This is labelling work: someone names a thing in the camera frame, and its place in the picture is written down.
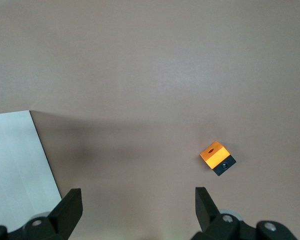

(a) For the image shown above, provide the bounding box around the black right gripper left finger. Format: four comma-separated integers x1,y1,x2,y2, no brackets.
0,188,84,240

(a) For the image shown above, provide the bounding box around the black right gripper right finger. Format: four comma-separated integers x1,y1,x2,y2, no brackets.
190,186,299,240

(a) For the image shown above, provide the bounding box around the white drawer cabinet housing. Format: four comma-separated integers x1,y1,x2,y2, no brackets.
0,110,63,227

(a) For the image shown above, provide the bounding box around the brown table mat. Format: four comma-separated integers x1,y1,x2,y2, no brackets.
0,0,300,240

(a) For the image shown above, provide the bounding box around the orange black button enclosure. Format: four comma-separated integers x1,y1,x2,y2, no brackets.
199,140,237,178

